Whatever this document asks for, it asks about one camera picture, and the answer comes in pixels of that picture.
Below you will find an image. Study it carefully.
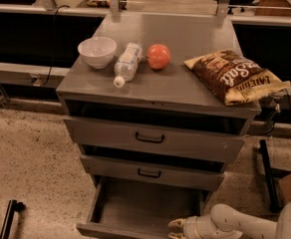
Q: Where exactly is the clear plastic water bottle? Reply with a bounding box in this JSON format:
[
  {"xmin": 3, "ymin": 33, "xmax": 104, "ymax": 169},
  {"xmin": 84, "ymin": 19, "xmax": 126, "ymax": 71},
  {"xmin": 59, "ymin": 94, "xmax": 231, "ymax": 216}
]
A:
[{"xmin": 114, "ymin": 43, "xmax": 143, "ymax": 88}]

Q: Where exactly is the black metal leg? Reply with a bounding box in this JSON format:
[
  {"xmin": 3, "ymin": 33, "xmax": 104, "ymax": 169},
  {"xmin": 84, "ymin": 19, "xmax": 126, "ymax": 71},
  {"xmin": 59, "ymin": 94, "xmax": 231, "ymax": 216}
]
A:
[
  {"xmin": 259, "ymin": 139, "xmax": 280, "ymax": 213},
  {"xmin": 0, "ymin": 199, "xmax": 26, "ymax": 239}
]

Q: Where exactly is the grey bottom drawer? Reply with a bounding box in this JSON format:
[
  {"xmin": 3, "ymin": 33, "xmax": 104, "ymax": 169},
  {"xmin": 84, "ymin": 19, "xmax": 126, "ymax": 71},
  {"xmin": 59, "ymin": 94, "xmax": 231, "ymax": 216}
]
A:
[{"xmin": 77, "ymin": 177, "xmax": 203, "ymax": 239}]

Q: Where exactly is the black metal leg right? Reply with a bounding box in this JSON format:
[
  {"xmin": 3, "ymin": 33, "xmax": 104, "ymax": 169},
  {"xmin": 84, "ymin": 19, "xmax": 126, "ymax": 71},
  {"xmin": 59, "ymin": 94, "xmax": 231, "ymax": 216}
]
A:
[{"xmin": 259, "ymin": 139, "xmax": 280, "ymax": 213}]

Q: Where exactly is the grey middle drawer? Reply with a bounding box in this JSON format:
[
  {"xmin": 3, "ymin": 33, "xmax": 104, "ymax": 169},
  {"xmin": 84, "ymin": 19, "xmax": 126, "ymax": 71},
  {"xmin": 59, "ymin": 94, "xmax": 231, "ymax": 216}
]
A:
[{"xmin": 81, "ymin": 155, "xmax": 224, "ymax": 191}]

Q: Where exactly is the grey top drawer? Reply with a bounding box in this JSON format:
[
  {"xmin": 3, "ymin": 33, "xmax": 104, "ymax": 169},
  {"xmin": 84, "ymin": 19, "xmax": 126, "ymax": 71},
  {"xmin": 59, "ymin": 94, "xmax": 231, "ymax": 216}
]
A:
[{"xmin": 64, "ymin": 117, "xmax": 244, "ymax": 162}]

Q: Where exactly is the white bowl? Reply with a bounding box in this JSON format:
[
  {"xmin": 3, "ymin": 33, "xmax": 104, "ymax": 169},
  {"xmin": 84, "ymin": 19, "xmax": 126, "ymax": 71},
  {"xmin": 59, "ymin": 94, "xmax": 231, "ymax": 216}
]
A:
[{"xmin": 78, "ymin": 37, "xmax": 117, "ymax": 69}]

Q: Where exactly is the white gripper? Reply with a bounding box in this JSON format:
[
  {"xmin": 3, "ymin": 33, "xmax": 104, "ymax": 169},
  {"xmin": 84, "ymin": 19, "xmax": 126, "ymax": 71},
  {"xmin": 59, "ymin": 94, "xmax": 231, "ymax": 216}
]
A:
[{"xmin": 168, "ymin": 215, "xmax": 216, "ymax": 239}]

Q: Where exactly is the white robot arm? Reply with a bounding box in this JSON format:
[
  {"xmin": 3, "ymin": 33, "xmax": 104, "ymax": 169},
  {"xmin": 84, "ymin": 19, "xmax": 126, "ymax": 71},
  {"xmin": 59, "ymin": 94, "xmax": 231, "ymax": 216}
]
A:
[{"xmin": 168, "ymin": 201, "xmax": 291, "ymax": 239}]

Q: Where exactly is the red apple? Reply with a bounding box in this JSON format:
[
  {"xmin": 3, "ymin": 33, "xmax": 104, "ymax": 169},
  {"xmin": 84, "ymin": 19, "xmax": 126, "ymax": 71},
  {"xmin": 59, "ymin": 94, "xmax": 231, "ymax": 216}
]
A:
[{"xmin": 146, "ymin": 44, "xmax": 170, "ymax": 70}]

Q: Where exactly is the grey metal drawer cabinet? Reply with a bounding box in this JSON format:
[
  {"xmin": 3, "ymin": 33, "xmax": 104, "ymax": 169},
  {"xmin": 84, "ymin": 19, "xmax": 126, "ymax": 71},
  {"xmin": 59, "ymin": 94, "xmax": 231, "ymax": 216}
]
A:
[{"xmin": 56, "ymin": 11, "xmax": 262, "ymax": 204}]

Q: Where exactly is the grey drawer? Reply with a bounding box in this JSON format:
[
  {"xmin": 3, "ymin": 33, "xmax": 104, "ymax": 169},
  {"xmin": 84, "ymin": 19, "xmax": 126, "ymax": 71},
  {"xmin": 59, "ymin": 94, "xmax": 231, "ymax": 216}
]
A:
[
  {"xmin": 64, "ymin": 117, "xmax": 244, "ymax": 162},
  {"xmin": 81, "ymin": 155, "xmax": 224, "ymax": 191},
  {"xmin": 77, "ymin": 177, "xmax": 203, "ymax": 239}
]

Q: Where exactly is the brown yellow chip bag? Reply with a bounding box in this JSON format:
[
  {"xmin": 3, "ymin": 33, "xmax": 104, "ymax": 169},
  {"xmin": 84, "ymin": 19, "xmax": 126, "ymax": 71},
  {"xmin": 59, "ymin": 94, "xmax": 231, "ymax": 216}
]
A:
[{"xmin": 184, "ymin": 50, "xmax": 291, "ymax": 106}]

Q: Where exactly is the black metal leg left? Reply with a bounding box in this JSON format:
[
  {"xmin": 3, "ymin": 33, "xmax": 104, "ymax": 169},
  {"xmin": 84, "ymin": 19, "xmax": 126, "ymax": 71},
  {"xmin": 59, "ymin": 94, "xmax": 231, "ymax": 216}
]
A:
[{"xmin": 0, "ymin": 199, "xmax": 26, "ymax": 239}]

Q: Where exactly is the black cable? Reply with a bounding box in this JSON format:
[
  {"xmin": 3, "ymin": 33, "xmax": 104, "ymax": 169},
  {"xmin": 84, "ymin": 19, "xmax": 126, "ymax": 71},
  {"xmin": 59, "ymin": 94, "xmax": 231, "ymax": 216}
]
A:
[{"xmin": 31, "ymin": 4, "xmax": 72, "ymax": 88}]

